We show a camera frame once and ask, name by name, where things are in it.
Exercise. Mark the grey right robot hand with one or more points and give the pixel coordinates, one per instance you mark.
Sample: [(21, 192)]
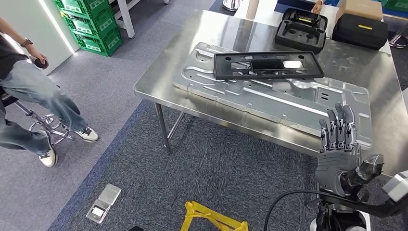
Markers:
[(331, 172)]

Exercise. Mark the person's hand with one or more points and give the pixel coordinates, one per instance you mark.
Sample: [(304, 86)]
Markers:
[(317, 7)]

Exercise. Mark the black plastic plate frame part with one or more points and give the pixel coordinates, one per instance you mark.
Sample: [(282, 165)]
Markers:
[(267, 64)]

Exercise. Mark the dark handheld controller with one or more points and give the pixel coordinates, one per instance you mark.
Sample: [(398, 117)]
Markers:
[(41, 63)]

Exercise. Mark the stainless steel workbench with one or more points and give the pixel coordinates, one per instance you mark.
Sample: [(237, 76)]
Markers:
[(165, 70)]

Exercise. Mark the black foam case insert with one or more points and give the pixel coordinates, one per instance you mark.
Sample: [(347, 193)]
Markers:
[(299, 41)]

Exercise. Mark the cardboard box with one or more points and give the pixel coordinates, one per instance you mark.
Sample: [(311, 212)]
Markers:
[(360, 8)]

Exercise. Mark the black case yellow stripe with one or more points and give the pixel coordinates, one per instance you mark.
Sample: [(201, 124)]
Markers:
[(357, 35)]

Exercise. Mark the white desk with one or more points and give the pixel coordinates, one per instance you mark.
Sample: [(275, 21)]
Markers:
[(267, 9)]

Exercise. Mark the beige roll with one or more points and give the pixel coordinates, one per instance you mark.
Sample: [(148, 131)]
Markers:
[(252, 9)]

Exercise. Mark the stamped sheet metal panel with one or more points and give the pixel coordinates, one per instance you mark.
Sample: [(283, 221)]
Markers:
[(271, 102)]

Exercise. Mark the crumpled yellow floor tape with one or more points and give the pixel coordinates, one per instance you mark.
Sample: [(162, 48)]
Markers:
[(216, 218)]

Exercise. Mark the white table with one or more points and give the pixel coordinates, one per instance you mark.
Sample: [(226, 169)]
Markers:
[(126, 22)]

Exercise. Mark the metal floor outlet box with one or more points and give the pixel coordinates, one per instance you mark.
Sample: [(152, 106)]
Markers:
[(108, 194)]

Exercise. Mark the chrome stool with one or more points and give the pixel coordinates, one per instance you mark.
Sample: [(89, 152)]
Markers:
[(47, 120)]

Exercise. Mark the person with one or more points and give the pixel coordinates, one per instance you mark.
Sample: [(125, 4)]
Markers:
[(32, 89)]

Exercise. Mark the black right camera bracket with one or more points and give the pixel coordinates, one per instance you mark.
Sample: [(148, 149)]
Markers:
[(382, 210)]

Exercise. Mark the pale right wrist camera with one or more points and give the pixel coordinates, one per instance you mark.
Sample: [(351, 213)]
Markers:
[(396, 186)]

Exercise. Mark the chrome pedestal base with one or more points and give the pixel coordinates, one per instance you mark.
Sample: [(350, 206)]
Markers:
[(231, 4)]

